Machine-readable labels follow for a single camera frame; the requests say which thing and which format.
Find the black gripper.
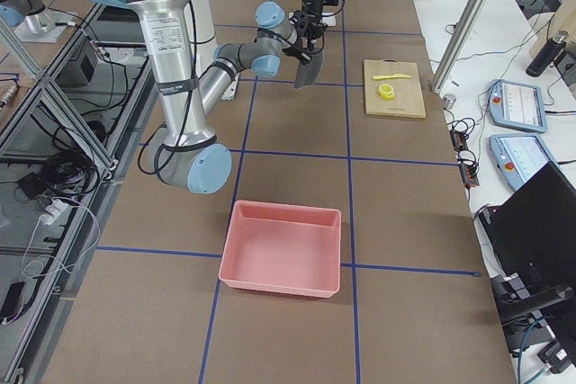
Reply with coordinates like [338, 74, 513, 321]
[301, 0, 324, 15]
[283, 40, 313, 65]

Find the grey wiping cloth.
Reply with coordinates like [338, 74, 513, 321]
[294, 52, 324, 89]

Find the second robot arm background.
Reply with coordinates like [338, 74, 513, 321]
[1, 0, 64, 43]

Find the black water bottle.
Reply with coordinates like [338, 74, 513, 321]
[526, 30, 569, 77]

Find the white rectangular tray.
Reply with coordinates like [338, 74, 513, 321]
[322, 15, 337, 27]

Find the yellow lemon slice toy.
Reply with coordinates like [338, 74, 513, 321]
[377, 83, 395, 101]

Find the bamboo cutting board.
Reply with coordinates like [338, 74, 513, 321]
[364, 59, 426, 119]

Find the yellow plastic knife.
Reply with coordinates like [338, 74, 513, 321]
[372, 73, 412, 81]

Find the small metal cylinder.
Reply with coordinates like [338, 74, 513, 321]
[442, 94, 457, 111]

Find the pink plastic bin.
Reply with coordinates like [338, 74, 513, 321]
[219, 200, 341, 298]

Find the upper teach pendant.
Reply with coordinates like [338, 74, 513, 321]
[488, 80, 547, 133]

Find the teach pendant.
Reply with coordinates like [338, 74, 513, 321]
[488, 80, 547, 133]
[489, 133, 555, 191]

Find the lower teach pendant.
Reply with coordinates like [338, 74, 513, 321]
[489, 133, 555, 191]

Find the black laptop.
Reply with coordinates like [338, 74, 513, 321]
[477, 160, 576, 295]

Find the black phone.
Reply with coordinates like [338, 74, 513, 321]
[1, 281, 25, 325]

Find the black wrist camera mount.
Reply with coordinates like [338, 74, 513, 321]
[290, 10, 328, 43]

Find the aluminium frame post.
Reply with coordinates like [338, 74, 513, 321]
[430, 0, 487, 94]

